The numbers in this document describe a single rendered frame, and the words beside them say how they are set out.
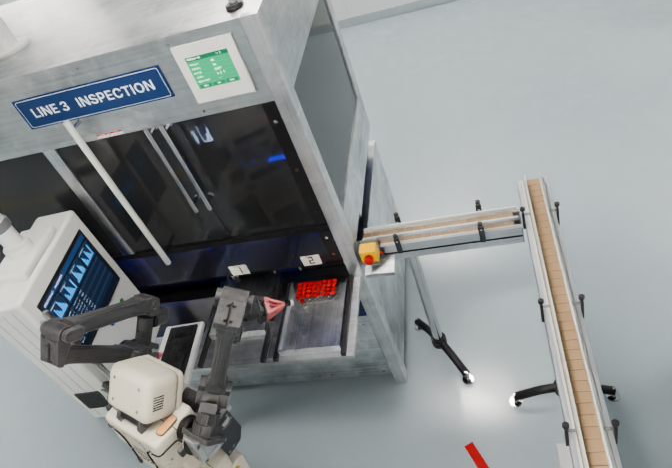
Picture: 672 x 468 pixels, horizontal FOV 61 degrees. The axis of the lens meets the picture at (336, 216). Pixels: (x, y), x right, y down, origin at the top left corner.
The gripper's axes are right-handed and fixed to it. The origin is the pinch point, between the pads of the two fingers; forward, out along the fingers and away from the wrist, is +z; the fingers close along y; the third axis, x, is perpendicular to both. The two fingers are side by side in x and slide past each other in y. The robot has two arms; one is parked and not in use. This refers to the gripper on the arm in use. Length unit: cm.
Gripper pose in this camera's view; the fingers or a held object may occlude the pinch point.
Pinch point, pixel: (282, 305)
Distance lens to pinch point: 211.7
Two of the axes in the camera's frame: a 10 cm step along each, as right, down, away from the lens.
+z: 9.3, -1.5, 3.3
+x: -3.2, -7.7, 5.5
